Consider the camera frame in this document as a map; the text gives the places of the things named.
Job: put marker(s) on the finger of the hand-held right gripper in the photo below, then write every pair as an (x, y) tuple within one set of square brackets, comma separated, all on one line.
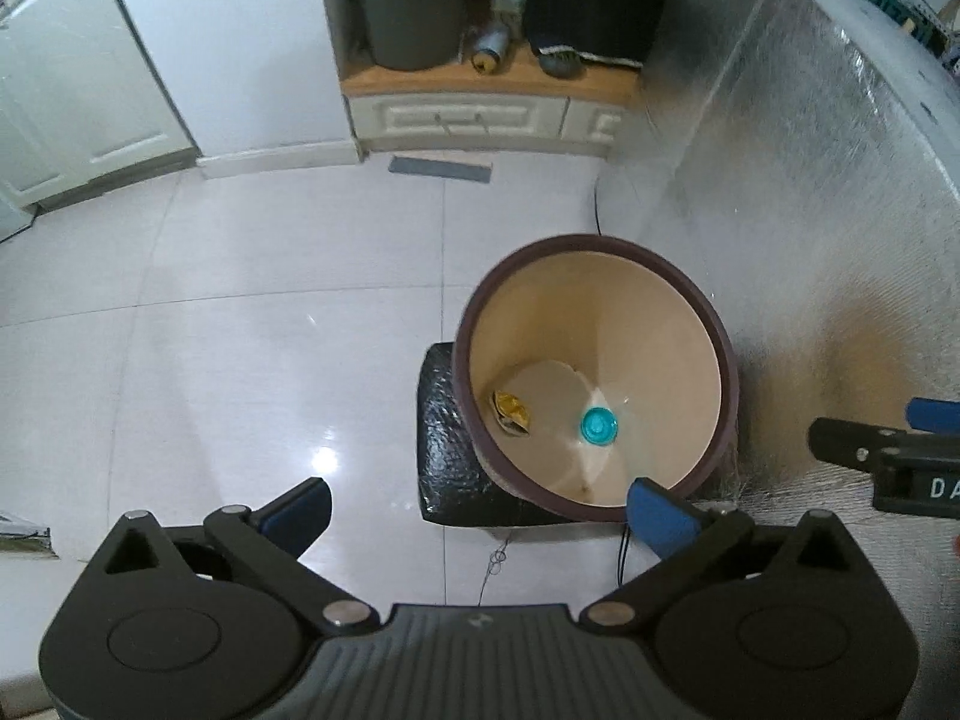
[(847, 442), (934, 416)]

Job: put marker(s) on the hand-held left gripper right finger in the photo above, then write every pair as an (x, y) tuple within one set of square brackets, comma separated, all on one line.
[(660, 517)]

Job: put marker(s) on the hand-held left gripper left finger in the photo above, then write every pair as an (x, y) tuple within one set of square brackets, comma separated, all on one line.
[(300, 514)]

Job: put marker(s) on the teal bottle cap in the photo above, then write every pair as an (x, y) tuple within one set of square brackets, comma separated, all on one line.
[(598, 426)]

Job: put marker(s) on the yellow wrapper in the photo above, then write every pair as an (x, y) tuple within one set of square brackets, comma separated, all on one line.
[(510, 411)]

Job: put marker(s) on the brown and beige waste bin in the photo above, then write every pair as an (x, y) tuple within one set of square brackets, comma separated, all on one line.
[(637, 330)]

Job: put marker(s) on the silver table cover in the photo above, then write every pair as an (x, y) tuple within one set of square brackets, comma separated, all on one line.
[(787, 127)]

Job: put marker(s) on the grey floor strip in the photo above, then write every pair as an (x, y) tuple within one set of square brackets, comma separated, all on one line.
[(440, 167)]

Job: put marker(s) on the narrow white drawer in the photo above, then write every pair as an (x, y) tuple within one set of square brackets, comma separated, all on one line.
[(596, 124)]

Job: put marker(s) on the wide white drawer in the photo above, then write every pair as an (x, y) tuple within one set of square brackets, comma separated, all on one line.
[(457, 120)]

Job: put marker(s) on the wooden ledge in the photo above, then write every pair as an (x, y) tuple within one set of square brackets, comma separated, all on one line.
[(450, 82)]

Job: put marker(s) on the dark round bowl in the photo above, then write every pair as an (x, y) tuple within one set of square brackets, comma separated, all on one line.
[(561, 60)]

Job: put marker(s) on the white kitchen cabinet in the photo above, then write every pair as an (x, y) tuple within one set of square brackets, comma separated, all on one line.
[(67, 75)]

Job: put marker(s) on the silver spray can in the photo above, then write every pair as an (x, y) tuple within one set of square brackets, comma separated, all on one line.
[(489, 45)]

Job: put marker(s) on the black cabinet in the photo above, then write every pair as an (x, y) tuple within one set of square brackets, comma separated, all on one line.
[(592, 0)]

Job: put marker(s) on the grey plastic bucket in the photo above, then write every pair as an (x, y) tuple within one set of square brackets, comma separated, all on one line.
[(412, 15)]

